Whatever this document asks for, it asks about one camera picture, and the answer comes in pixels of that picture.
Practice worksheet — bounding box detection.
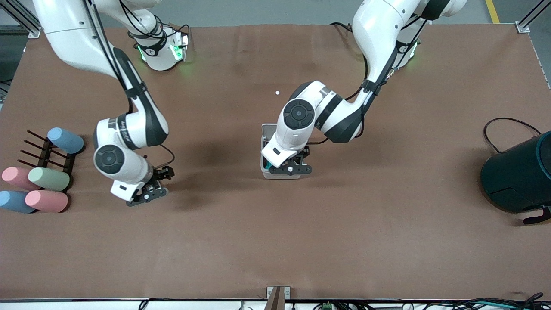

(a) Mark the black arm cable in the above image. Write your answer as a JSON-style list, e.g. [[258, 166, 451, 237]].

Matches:
[[84, 0, 176, 169], [306, 13, 431, 146]]

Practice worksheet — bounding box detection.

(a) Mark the black curved strap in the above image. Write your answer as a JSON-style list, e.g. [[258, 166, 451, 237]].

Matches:
[[523, 206, 551, 225]]

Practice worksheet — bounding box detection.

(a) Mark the dark wooden cup rack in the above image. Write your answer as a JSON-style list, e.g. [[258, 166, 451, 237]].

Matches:
[[16, 130, 77, 192]]

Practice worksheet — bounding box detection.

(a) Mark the pale green cup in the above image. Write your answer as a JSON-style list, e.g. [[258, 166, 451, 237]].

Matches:
[[28, 167, 70, 192]]

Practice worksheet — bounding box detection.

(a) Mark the black looping cable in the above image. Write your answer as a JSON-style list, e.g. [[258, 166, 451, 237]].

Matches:
[[452, 293, 551, 310]]

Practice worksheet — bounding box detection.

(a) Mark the small white trash bin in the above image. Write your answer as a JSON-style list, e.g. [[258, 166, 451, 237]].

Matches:
[[260, 124, 303, 180]]

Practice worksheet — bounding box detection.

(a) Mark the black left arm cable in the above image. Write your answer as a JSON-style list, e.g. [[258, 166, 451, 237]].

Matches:
[[306, 13, 431, 146]]

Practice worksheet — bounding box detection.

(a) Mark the pink cup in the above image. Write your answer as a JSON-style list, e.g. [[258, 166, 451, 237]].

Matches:
[[25, 190, 69, 214], [1, 167, 39, 191]]

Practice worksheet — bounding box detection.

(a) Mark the teal cable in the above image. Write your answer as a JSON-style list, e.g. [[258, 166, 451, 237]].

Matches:
[[469, 301, 551, 310]]

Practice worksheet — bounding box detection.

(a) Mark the aluminium frame strut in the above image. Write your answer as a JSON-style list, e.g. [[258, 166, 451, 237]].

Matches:
[[0, 0, 41, 39], [515, 0, 551, 34]]

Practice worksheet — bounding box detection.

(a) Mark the metal table bracket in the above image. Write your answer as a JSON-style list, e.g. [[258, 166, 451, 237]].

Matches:
[[266, 286, 291, 310]]

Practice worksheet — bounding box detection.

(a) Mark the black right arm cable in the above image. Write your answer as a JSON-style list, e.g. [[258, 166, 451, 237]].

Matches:
[[84, 0, 176, 169]]

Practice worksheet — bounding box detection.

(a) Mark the dark teal cylindrical device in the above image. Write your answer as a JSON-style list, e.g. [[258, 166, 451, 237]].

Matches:
[[480, 130, 551, 214]]

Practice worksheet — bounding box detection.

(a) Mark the blue cup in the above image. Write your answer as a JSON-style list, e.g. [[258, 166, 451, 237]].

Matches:
[[47, 127, 85, 155], [0, 190, 37, 214]]

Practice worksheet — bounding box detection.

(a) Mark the thin black device cable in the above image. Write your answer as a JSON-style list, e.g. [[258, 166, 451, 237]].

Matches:
[[483, 117, 542, 154]]

